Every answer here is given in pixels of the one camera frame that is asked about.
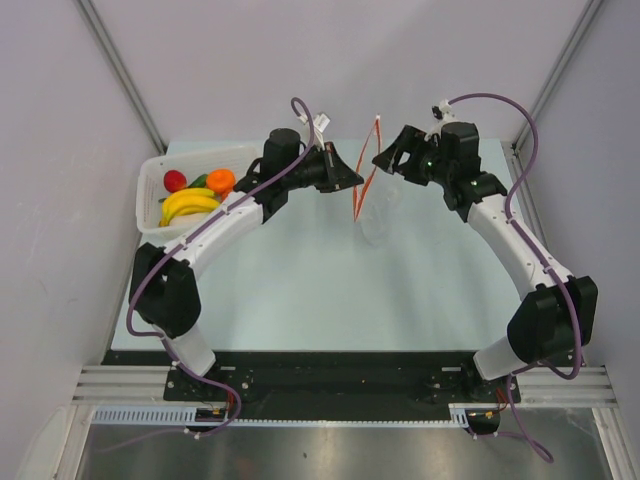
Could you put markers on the white cable duct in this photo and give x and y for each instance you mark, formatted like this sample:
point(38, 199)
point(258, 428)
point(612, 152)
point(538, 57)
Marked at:
point(145, 414)

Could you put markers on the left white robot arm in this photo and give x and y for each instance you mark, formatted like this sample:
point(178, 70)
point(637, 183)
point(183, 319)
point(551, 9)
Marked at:
point(164, 283)

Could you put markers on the white toy radish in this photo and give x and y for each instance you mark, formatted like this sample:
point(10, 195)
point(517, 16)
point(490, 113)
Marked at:
point(187, 221)

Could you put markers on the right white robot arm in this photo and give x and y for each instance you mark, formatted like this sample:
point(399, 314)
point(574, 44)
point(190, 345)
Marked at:
point(557, 309)

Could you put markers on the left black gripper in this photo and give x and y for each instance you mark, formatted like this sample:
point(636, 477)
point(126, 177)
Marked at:
point(337, 175)

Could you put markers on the green toy chili pepper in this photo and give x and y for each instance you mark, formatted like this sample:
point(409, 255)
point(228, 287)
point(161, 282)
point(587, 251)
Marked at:
point(199, 182)

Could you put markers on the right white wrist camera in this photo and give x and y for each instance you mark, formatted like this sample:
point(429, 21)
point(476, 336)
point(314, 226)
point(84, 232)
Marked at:
point(443, 114)

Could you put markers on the white plastic basket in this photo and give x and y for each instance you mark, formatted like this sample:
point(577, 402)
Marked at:
point(151, 192)

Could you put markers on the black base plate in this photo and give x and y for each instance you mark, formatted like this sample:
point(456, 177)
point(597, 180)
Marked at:
point(341, 387)

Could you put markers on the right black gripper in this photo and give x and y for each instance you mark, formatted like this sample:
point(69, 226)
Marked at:
point(410, 137)

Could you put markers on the orange toy tangerine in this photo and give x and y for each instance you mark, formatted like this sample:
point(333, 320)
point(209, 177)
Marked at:
point(221, 182)

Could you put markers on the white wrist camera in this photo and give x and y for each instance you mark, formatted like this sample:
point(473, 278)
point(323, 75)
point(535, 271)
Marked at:
point(315, 132)
point(443, 114)

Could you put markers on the clear zip top bag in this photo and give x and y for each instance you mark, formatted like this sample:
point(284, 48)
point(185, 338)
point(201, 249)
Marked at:
point(374, 203)

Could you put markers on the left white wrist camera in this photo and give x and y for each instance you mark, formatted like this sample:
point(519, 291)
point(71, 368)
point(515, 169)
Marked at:
point(315, 132)

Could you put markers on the red toy apple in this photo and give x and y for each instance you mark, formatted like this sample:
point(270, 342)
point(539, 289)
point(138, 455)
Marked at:
point(174, 181)

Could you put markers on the yellow toy banana bunch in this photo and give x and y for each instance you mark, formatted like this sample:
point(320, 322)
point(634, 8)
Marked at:
point(188, 201)

